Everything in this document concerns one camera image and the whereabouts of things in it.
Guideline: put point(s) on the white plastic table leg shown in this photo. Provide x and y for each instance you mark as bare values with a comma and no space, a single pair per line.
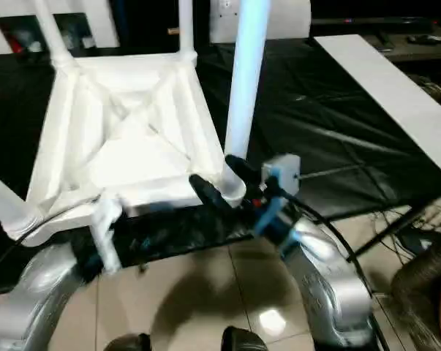
4,204
245,91
186,25
53,33

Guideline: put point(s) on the white plastic table top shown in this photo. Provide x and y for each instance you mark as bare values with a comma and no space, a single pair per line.
132,109

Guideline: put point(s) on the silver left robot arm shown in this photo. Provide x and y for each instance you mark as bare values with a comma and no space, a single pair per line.
30,300

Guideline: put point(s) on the dark robot left foot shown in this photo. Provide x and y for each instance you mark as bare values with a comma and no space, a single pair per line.
128,343

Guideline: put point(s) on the dark robot foot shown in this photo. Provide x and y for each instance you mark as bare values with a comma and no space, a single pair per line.
128,343
242,340

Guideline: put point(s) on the black work mat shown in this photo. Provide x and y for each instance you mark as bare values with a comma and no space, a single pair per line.
333,109

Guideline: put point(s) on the black stand leg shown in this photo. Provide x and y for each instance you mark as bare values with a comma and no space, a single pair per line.
384,234

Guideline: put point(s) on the dark robot right foot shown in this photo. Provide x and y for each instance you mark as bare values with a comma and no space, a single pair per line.
242,340

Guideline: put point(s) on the black floor device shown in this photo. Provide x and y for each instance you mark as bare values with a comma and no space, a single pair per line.
414,241

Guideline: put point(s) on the white flat board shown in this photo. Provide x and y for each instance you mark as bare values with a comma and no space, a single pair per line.
388,84

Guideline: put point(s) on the black box with gold label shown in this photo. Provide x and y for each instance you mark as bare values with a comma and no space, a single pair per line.
147,22

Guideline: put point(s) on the brown woven stool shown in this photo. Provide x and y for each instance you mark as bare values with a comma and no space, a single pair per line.
417,285

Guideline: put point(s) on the white glass-door cabinet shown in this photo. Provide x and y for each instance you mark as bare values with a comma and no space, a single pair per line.
106,22

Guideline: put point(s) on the dark low table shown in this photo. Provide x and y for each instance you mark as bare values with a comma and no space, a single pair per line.
417,53

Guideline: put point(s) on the black remote control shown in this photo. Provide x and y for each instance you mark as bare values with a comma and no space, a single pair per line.
425,38

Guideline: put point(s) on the red bottle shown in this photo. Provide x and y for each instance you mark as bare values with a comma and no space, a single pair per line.
17,45

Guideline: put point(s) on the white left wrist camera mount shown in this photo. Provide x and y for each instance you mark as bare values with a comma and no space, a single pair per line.
105,234

